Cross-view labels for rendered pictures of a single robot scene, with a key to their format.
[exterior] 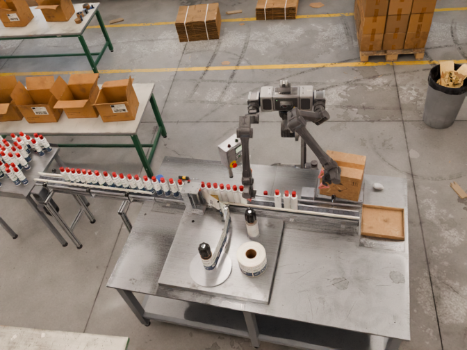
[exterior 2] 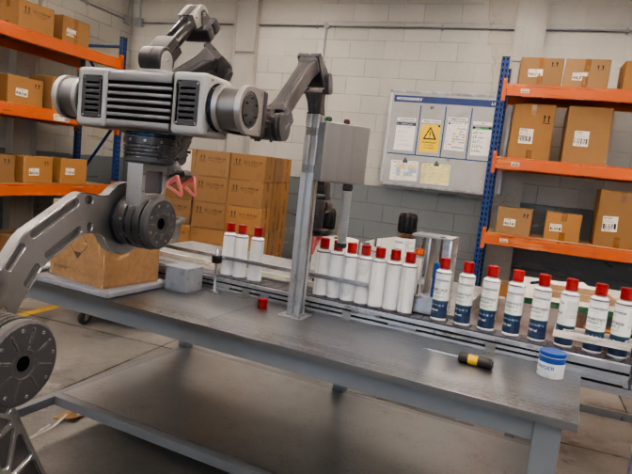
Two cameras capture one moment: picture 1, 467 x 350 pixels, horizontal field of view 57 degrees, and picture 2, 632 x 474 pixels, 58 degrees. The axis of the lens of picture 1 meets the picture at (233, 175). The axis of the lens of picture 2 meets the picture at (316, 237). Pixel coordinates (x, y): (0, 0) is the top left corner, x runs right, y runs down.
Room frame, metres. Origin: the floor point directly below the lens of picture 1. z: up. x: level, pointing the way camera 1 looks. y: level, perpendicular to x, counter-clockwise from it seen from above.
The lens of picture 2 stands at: (4.07, 0.04, 1.32)
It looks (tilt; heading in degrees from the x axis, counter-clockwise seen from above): 7 degrees down; 183
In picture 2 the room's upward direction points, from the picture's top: 6 degrees clockwise
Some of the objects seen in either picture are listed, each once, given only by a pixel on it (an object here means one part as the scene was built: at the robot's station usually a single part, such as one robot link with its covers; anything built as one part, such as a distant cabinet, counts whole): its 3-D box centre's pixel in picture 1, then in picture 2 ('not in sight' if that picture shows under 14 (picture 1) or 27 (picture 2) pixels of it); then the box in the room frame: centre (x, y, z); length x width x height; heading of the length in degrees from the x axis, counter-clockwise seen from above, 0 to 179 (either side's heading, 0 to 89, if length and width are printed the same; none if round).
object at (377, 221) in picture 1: (382, 221); not in sight; (1.70, -1.02, 0.85); 0.30 x 0.26 x 0.04; 68
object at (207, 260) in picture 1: (206, 256); (404, 244); (1.58, 0.29, 1.04); 0.09 x 0.09 x 0.29
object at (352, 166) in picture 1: (342, 175); (106, 240); (2.09, -0.83, 0.99); 0.30 x 0.24 x 0.27; 62
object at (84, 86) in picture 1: (80, 96); not in sight; (3.82, 1.41, 0.96); 0.53 x 0.45 x 0.37; 166
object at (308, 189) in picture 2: not in sight; (305, 216); (2.22, -0.11, 1.16); 0.04 x 0.04 x 0.67; 68
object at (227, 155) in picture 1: (232, 151); (338, 153); (2.19, -0.03, 1.38); 0.17 x 0.10 x 0.19; 123
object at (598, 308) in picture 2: (140, 183); (596, 318); (2.42, 0.78, 0.98); 0.05 x 0.05 x 0.20
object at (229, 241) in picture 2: (294, 201); (229, 248); (1.94, -0.41, 0.98); 0.05 x 0.05 x 0.20
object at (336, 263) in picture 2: (235, 194); (336, 269); (2.11, 0.01, 0.98); 0.05 x 0.05 x 0.20
